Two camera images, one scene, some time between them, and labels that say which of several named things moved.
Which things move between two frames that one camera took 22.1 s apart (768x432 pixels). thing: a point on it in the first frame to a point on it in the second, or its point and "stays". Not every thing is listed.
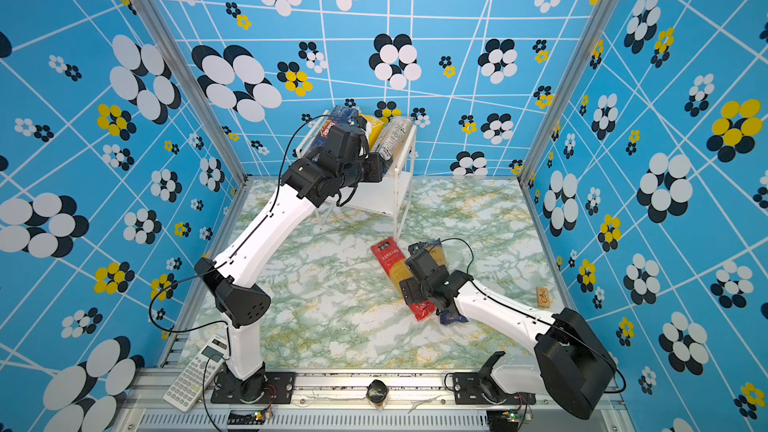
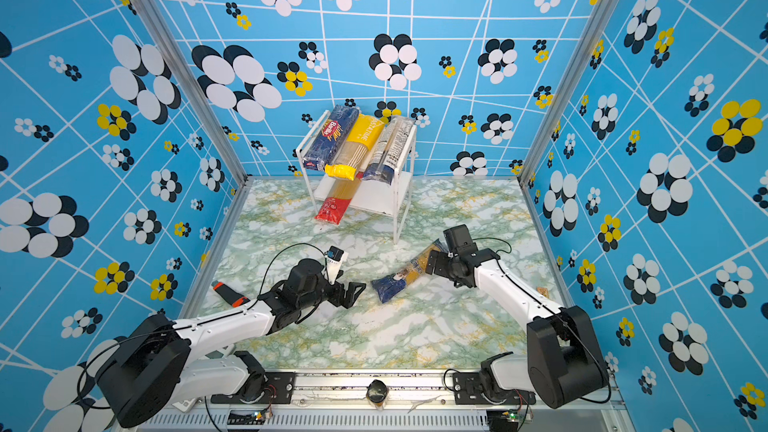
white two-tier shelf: x=381 y=196 stays
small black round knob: x=376 y=391 stays
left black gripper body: x=370 y=169 to x=334 y=294
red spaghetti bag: x=395 y=262 to x=338 y=199
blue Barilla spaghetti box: x=336 y=116 stays
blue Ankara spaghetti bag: x=433 y=249 to x=389 y=286
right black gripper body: x=411 y=287 to x=446 y=266
